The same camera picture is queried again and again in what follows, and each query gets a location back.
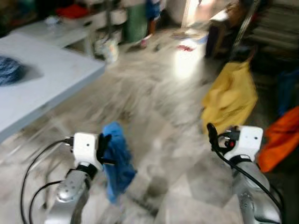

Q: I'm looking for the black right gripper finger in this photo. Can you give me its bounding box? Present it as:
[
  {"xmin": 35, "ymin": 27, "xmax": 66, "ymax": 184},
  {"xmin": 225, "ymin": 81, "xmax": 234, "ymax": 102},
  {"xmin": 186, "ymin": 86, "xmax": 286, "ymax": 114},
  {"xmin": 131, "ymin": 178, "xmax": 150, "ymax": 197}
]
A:
[{"xmin": 207, "ymin": 123, "xmax": 219, "ymax": 151}]

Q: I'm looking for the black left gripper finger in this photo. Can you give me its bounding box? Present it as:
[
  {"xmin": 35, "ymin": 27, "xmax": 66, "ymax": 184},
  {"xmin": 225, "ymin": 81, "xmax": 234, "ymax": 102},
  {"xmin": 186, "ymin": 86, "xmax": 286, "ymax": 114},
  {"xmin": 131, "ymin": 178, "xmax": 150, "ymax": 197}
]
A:
[{"xmin": 97, "ymin": 133, "xmax": 112, "ymax": 158}]

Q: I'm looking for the light blue shirt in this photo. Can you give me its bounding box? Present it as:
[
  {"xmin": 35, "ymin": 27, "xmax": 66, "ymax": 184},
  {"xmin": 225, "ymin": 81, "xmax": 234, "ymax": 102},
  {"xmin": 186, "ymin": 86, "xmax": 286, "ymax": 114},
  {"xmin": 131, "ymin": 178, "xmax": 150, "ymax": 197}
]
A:
[{"xmin": 102, "ymin": 121, "xmax": 137, "ymax": 203}]

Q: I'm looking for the blue checked garment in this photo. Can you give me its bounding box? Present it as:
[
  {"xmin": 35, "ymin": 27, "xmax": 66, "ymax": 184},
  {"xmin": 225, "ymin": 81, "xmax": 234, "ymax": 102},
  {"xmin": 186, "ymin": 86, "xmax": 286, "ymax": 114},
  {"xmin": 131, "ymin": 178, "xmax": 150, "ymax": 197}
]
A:
[{"xmin": 0, "ymin": 56, "xmax": 24, "ymax": 86}]

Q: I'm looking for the yellow shirt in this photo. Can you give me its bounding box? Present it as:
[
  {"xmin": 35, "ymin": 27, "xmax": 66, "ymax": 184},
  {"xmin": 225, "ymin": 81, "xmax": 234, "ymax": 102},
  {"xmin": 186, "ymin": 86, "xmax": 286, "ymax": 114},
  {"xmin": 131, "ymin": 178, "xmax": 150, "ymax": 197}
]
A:
[{"xmin": 202, "ymin": 61, "xmax": 258, "ymax": 133}]

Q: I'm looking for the orange shirt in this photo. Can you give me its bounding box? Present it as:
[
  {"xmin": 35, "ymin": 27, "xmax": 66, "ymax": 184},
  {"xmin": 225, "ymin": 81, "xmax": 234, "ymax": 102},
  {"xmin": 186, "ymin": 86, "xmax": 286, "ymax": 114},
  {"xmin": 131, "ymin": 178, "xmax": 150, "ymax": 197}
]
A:
[{"xmin": 257, "ymin": 106, "xmax": 299, "ymax": 173}]

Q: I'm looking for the large white folding table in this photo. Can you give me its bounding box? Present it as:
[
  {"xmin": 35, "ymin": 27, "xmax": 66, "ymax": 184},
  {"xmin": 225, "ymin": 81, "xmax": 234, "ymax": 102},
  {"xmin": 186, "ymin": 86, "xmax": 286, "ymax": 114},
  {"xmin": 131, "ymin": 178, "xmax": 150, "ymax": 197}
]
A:
[{"xmin": 0, "ymin": 32, "xmax": 106, "ymax": 140}]

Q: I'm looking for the pink rag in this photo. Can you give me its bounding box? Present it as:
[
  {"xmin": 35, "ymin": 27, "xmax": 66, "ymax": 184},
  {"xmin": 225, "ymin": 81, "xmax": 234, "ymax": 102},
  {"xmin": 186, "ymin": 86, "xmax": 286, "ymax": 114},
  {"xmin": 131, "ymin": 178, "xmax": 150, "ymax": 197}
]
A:
[{"xmin": 178, "ymin": 43, "xmax": 197, "ymax": 52}]

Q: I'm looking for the white printed tissue pack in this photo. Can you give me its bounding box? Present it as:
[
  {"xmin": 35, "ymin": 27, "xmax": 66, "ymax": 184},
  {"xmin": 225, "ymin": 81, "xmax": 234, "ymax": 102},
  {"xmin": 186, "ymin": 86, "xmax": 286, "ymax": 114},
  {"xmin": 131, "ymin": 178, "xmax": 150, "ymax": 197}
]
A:
[{"xmin": 96, "ymin": 37, "xmax": 120, "ymax": 63}]

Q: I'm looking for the dark purple armchair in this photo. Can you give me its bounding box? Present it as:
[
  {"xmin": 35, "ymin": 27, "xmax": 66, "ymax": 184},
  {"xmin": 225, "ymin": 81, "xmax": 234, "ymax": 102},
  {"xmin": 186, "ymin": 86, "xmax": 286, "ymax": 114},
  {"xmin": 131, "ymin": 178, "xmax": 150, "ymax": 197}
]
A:
[{"xmin": 206, "ymin": 12, "xmax": 243, "ymax": 59}]

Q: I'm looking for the small white side table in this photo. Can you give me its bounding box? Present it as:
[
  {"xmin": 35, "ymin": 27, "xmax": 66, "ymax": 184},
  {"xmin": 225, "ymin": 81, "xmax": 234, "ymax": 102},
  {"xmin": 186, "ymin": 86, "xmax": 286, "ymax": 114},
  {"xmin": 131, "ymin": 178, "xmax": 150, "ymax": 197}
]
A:
[{"xmin": 12, "ymin": 19, "xmax": 101, "ymax": 56}]

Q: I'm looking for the black drying rack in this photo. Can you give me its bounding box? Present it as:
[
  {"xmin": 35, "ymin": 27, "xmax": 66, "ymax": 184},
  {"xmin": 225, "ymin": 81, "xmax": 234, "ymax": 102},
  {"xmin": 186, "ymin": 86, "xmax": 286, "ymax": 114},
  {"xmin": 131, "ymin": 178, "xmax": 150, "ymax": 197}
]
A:
[{"xmin": 224, "ymin": 0, "xmax": 299, "ymax": 117}]

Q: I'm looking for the green bin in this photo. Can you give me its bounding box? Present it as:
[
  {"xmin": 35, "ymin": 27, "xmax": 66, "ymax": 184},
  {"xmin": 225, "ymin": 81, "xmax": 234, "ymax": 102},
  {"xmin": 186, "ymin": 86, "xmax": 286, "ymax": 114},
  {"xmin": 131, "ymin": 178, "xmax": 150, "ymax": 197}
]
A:
[{"xmin": 124, "ymin": 2, "xmax": 148, "ymax": 43}]

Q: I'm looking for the clear plastic jar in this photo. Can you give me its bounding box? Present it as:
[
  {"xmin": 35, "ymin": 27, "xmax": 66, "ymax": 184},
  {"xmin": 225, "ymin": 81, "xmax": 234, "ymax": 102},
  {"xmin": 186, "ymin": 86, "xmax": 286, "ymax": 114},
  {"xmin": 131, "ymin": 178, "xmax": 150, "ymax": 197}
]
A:
[{"xmin": 44, "ymin": 15, "xmax": 59, "ymax": 26}]

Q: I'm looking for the person in blue shorts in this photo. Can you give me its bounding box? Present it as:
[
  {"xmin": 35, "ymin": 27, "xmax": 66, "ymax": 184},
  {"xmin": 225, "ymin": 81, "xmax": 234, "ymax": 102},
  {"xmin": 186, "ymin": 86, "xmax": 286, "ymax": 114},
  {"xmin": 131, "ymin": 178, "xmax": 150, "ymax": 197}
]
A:
[{"xmin": 142, "ymin": 0, "xmax": 162, "ymax": 47}]

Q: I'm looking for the red cloth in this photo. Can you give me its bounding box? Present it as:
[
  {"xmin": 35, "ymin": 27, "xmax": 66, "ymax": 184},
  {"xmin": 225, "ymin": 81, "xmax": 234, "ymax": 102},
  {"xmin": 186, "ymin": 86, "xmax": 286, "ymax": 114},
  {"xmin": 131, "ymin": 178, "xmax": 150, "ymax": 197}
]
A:
[{"xmin": 56, "ymin": 5, "xmax": 89, "ymax": 19}]

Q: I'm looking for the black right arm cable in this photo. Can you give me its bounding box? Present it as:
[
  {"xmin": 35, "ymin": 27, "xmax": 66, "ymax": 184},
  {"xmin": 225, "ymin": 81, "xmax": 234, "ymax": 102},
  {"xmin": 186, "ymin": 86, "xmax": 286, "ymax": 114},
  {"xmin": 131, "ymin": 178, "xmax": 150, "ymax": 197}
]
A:
[{"xmin": 215, "ymin": 147, "xmax": 283, "ymax": 220}]

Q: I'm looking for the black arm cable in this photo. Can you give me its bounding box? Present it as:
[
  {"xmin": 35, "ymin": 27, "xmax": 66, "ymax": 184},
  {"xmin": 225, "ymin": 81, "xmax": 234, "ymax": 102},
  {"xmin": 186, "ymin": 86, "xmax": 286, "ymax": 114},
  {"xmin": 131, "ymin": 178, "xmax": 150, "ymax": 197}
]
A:
[
  {"xmin": 20, "ymin": 138, "xmax": 75, "ymax": 224},
  {"xmin": 215, "ymin": 147, "xmax": 283, "ymax": 220}
]

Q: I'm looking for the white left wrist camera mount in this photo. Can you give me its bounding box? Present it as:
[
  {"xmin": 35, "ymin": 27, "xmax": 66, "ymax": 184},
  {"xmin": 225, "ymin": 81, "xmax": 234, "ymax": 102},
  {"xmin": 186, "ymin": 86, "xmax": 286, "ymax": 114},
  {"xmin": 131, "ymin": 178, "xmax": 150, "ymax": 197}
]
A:
[{"xmin": 72, "ymin": 133, "xmax": 103, "ymax": 171}]

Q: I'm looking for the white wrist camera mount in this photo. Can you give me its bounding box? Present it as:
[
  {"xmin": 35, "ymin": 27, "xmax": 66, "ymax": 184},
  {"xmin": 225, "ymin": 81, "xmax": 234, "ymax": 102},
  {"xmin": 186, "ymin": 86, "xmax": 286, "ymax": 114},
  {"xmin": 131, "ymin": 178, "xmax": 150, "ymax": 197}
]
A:
[
  {"xmin": 72, "ymin": 133, "xmax": 103, "ymax": 171},
  {"xmin": 228, "ymin": 126, "xmax": 263, "ymax": 163}
]

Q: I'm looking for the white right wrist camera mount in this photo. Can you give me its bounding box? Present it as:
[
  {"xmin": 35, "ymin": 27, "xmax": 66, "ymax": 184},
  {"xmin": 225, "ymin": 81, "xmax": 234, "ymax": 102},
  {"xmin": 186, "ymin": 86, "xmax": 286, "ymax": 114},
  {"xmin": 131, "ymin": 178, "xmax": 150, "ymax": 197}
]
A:
[{"xmin": 228, "ymin": 126, "xmax": 263, "ymax": 163}]

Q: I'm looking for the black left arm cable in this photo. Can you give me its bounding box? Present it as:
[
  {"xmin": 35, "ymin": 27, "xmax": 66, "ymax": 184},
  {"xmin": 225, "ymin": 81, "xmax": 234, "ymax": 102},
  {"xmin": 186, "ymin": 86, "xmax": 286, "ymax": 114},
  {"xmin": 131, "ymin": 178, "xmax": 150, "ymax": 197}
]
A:
[{"xmin": 20, "ymin": 138, "xmax": 75, "ymax": 224}]

